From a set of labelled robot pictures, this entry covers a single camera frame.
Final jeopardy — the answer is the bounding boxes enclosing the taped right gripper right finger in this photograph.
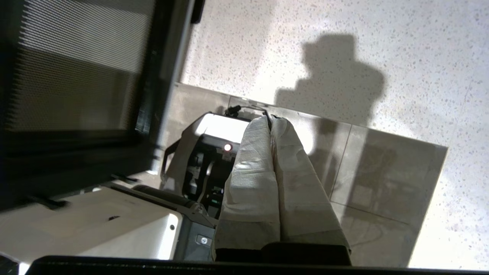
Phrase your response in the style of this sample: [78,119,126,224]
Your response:
[270,116,352,264]

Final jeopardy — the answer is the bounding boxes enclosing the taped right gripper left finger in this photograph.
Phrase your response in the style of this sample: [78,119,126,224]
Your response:
[211,116,281,262]

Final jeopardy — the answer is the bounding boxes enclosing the microwave door with dark glass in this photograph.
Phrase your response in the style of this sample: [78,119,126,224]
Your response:
[0,0,206,212]

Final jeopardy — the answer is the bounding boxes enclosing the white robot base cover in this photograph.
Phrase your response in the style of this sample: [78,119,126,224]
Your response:
[0,186,184,265]

